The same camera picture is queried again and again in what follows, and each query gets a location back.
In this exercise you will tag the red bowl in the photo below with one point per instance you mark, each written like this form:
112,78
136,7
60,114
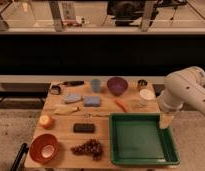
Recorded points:
39,143

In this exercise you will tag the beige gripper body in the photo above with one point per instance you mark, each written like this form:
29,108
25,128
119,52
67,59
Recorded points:
165,120

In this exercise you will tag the bunch of dark grapes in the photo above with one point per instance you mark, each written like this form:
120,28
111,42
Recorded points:
91,148

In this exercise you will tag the light blue towel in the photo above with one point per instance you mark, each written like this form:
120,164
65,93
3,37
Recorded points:
72,98

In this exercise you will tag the small metal cup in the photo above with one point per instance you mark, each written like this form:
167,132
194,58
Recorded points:
142,83

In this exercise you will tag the orange carrot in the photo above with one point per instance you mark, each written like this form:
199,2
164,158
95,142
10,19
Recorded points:
121,104

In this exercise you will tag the metal fork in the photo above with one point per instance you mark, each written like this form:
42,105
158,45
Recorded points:
88,115

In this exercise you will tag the purple bowl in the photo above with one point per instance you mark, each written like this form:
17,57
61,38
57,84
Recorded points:
117,85

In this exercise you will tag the blue cup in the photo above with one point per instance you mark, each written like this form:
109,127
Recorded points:
95,85

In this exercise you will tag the orange apple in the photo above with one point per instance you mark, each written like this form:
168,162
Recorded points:
46,121

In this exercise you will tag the blue sponge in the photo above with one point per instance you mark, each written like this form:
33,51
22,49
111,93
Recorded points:
92,101

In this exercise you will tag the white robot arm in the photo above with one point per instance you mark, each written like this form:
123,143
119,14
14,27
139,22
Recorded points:
181,87

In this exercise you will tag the green plastic tray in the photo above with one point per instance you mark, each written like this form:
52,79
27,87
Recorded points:
137,140

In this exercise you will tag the black rectangular block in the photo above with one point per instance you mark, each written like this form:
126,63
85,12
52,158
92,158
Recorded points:
84,128

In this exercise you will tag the black handled knife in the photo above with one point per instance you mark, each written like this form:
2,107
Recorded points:
72,83

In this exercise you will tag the small white cup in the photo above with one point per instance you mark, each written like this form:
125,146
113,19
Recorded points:
47,151

